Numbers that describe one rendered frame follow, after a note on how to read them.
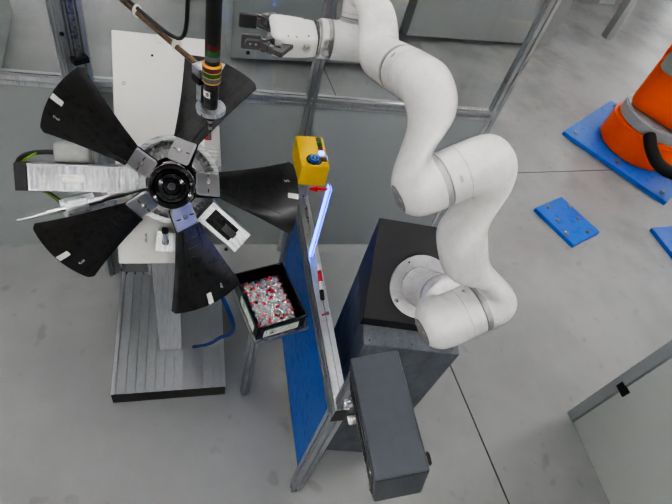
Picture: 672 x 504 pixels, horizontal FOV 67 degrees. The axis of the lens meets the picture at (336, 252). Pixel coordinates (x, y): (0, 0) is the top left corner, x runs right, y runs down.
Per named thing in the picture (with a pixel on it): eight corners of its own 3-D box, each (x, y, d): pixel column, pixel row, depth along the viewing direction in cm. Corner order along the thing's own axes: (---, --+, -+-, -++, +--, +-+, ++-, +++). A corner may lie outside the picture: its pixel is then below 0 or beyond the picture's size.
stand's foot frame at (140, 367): (124, 281, 252) (122, 271, 246) (219, 279, 265) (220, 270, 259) (112, 402, 215) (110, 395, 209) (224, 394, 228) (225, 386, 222)
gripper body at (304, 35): (320, 66, 114) (269, 61, 111) (313, 41, 120) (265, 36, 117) (326, 35, 108) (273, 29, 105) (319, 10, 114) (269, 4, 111)
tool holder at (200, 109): (184, 102, 123) (183, 65, 116) (208, 93, 127) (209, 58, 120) (207, 123, 120) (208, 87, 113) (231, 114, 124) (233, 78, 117)
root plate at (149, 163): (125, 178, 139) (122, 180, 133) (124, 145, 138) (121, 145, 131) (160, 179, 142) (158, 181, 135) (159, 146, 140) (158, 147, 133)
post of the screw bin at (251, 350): (239, 390, 230) (256, 289, 170) (246, 388, 232) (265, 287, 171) (241, 396, 228) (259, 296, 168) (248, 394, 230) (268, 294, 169)
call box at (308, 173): (291, 157, 189) (295, 134, 181) (317, 158, 192) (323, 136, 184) (296, 188, 180) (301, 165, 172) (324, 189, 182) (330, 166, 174)
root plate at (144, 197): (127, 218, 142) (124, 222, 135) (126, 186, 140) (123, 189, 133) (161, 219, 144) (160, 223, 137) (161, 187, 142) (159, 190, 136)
